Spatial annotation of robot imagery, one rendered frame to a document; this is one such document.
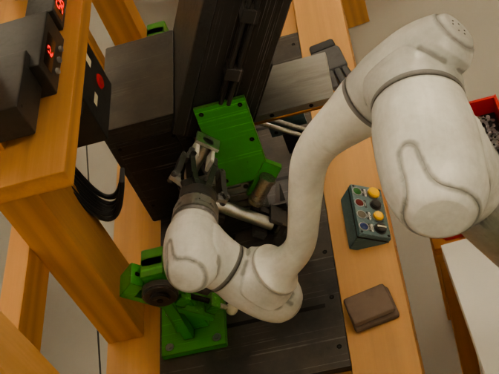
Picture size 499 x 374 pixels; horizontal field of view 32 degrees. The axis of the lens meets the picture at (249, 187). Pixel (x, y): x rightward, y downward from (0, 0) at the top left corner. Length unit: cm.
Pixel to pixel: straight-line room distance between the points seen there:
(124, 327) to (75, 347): 127
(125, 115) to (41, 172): 53
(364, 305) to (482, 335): 25
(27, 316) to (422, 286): 161
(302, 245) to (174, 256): 22
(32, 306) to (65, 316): 163
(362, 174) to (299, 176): 73
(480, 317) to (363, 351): 25
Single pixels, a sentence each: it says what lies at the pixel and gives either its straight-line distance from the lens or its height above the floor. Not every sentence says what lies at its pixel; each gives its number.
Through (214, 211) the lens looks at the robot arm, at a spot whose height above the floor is 128.
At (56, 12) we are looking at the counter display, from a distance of 175.
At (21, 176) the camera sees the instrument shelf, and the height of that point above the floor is 154.
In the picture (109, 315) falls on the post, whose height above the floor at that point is 99.
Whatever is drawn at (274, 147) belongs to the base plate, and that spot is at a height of 90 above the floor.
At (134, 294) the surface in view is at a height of 111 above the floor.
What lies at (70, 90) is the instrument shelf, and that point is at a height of 154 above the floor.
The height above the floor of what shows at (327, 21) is 90.
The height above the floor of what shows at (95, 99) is 142.
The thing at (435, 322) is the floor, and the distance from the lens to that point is 289.
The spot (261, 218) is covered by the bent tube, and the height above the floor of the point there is 100.
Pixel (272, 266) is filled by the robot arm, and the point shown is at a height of 124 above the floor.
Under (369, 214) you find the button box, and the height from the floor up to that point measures 94.
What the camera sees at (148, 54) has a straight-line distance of 210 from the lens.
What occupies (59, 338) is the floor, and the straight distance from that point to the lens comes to 331.
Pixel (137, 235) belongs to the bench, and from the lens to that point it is 222.
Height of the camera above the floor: 248
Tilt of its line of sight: 47 degrees down
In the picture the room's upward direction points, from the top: 24 degrees counter-clockwise
